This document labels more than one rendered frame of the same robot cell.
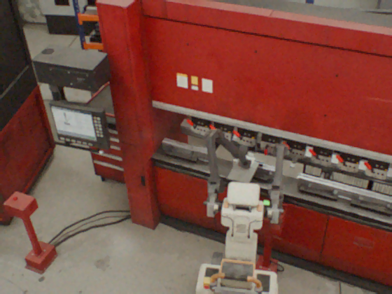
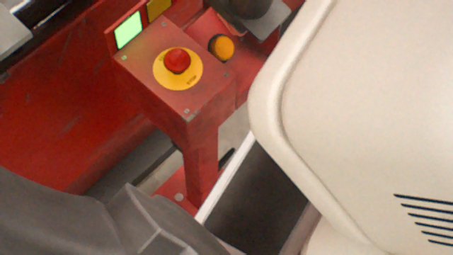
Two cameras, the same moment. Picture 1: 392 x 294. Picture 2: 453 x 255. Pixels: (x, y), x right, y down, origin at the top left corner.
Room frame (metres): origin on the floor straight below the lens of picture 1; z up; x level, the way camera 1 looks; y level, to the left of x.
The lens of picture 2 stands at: (2.41, -0.07, 1.62)
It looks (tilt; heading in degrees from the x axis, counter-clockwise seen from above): 64 degrees down; 287
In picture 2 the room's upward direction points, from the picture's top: 2 degrees clockwise
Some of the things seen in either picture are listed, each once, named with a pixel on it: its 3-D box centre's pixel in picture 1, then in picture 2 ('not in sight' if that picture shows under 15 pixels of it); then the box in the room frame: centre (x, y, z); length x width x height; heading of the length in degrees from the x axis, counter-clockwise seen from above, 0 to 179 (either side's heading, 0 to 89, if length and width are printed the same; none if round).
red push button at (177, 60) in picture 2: not in sight; (177, 64); (2.63, -0.52, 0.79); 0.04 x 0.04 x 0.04
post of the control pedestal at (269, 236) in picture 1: (268, 245); (200, 151); (2.62, -0.57, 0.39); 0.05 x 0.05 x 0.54; 67
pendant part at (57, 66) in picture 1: (80, 104); not in sight; (3.15, 0.90, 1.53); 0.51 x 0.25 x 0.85; 70
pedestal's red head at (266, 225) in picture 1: (271, 216); (195, 55); (2.62, -0.57, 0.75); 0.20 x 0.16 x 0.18; 67
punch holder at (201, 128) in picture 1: (201, 123); not in sight; (3.21, -0.04, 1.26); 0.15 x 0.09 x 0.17; 65
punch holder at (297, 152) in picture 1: (296, 145); not in sight; (2.87, -0.76, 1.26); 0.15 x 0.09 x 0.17; 65
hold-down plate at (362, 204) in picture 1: (370, 206); not in sight; (2.55, -1.31, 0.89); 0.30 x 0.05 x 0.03; 65
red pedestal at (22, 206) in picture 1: (31, 231); not in sight; (2.85, 1.48, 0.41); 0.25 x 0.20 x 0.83; 155
